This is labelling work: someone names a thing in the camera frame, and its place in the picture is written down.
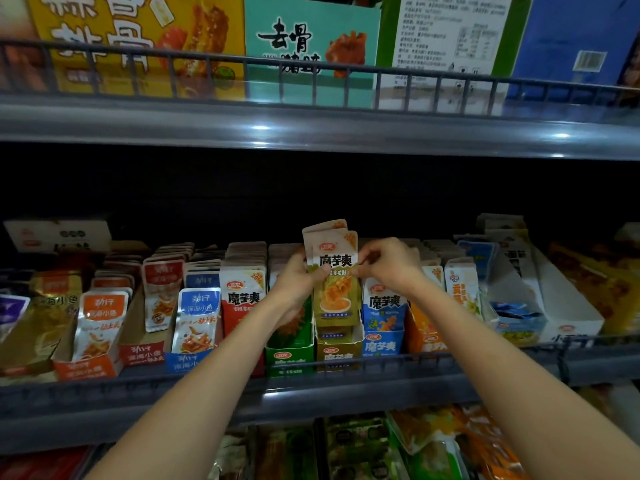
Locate person's right hand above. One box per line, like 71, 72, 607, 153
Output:
352, 237, 436, 298

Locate person's left hand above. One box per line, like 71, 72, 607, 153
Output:
265, 253, 331, 331

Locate handful of tan white-top packets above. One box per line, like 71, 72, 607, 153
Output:
302, 217, 363, 328

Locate grey metal store shelf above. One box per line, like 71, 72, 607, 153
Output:
0, 39, 640, 480

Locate person's left forearm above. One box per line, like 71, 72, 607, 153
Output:
85, 309, 301, 480

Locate person's right forearm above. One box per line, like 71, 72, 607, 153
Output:
405, 285, 640, 480

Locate row of snack display cartons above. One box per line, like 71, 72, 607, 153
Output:
0, 213, 606, 384

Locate green orange display carton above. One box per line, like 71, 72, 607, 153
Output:
255, 427, 319, 480

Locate pile of orange yellow packets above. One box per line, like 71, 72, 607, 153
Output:
388, 403, 531, 480

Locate green snack packets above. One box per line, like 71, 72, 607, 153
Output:
405, 435, 469, 480

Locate yellow display carton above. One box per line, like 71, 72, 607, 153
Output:
548, 239, 640, 336

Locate white label carton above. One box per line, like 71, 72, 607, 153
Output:
378, 0, 536, 116

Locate green printed carton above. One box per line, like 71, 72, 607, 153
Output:
243, 0, 383, 108

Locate blue printed carton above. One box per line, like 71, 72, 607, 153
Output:
510, 0, 640, 104

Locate orange yellow printed carton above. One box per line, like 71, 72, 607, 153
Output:
25, 0, 248, 101

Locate pile of red snack packets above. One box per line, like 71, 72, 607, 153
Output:
0, 447, 91, 480

